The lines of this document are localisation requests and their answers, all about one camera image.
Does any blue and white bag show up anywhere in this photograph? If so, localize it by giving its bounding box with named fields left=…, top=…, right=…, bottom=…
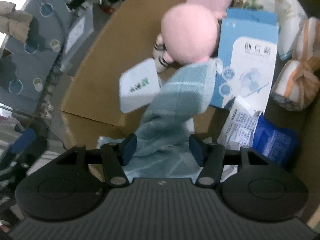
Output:
left=250, top=0, right=309, bottom=61

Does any orange striped towel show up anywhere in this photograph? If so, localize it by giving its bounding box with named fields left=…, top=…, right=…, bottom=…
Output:
left=271, top=17, right=320, bottom=112

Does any blue and white box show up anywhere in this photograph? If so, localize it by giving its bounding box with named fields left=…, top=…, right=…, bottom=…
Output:
left=209, top=7, right=279, bottom=110

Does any pink plush doll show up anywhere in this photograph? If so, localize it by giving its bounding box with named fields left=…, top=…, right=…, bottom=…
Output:
left=152, top=2, right=222, bottom=73

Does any grey circle print cloth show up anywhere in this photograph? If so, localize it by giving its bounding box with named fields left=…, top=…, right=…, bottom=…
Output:
left=0, top=0, right=100, bottom=100

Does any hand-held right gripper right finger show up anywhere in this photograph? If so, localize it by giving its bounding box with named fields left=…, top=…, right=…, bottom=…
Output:
left=189, top=134, right=269, bottom=187

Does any brown cardboard box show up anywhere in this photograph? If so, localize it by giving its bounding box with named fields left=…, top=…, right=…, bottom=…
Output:
left=61, top=0, right=320, bottom=230

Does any beige coat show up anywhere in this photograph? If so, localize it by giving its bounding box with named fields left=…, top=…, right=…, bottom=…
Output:
left=0, top=1, right=33, bottom=43

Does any teal towel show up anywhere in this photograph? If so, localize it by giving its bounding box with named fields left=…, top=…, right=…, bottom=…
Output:
left=97, top=59, right=218, bottom=180

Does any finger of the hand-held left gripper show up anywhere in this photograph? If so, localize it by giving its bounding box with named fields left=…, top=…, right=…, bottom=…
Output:
left=0, top=127, right=50, bottom=180

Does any white printed packet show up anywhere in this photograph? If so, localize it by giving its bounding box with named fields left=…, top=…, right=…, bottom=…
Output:
left=217, top=97, right=263, bottom=150

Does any white tissue packet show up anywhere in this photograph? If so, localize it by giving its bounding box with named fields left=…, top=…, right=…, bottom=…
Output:
left=118, top=58, right=163, bottom=114

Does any blue clear packet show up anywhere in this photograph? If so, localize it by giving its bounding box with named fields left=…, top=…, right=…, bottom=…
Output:
left=251, top=114, right=299, bottom=168

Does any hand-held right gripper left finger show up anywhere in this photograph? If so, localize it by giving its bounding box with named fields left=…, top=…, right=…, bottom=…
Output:
left=57, top=133, right=137, bottom=186

